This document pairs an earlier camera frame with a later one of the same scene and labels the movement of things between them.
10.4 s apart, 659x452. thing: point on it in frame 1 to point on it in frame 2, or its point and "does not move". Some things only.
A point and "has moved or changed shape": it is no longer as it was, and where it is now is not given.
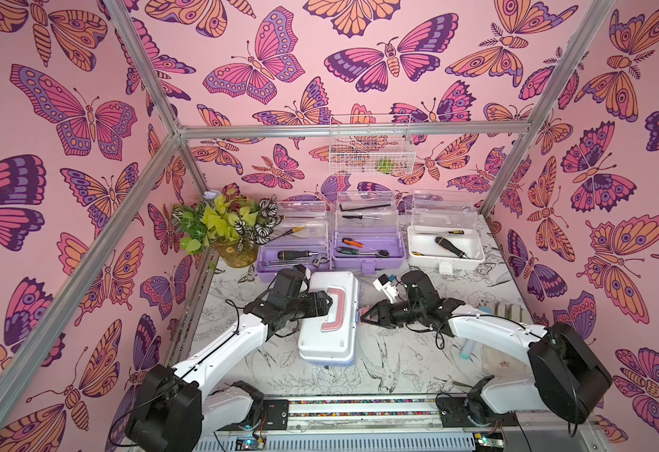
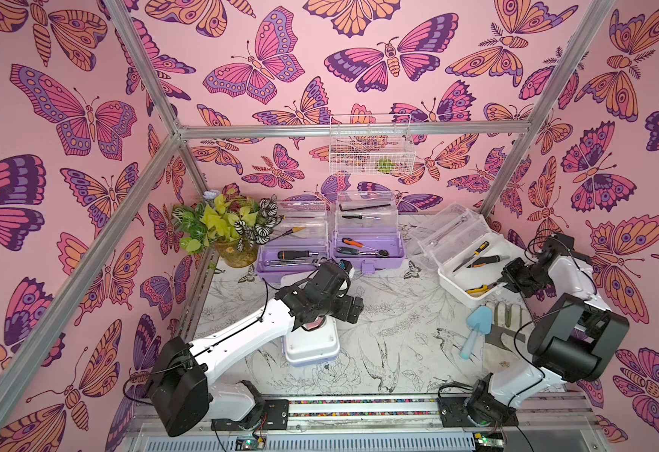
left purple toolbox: x=301 y=238 does not move
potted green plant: x=229 y=221 does not move
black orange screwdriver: x=450 y=247 to x=488 y=260
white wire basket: x=371 y=145 does not move
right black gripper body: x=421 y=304 to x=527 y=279
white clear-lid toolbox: x=452 y=216 has moved or changed shape
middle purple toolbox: x=366 y=234 does not move
